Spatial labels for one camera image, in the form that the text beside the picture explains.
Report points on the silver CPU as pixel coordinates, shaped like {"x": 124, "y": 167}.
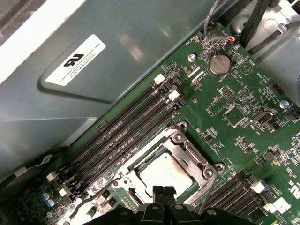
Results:
{"x": 168, "y": 173}

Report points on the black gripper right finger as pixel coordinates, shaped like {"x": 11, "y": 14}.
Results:
{"x": 182, "y": 214}

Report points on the green RAM stick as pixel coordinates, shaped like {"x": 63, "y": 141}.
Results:
{"x": 262, "y": 218}

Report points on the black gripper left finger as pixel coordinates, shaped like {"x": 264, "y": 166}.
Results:
{"x": 150, "y": 214}

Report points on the green Dell motherboard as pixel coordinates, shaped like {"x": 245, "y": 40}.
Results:
{"x": 234, "y": 145}

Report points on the silver internal USB port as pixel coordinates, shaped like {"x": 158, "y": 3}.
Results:
{"x": 262, "y": 118}

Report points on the round coin cell battery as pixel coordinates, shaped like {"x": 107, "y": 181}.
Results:
{"x": 219, "y": 65}

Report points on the metal socket locking lever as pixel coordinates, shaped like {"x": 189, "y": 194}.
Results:
{"x": 93, "y": 202}
{"x": 208, "y": 194}

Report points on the silver motherboard screw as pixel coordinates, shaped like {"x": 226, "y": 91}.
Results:
{"x": 283, "y": 103}
{"x": 191, "y": 57}

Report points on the CPU socket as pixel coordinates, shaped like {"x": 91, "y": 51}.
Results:
{"x": 174, "y": 129}

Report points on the white case label sticker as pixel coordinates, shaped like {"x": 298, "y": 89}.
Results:
{"x": 75, "y": 59}

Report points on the black and grey PC case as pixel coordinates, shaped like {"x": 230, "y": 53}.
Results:
{"x": 70, "y": 112}

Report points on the metal socket cover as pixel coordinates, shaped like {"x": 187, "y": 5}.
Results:
{"x": 187, "y": 154}

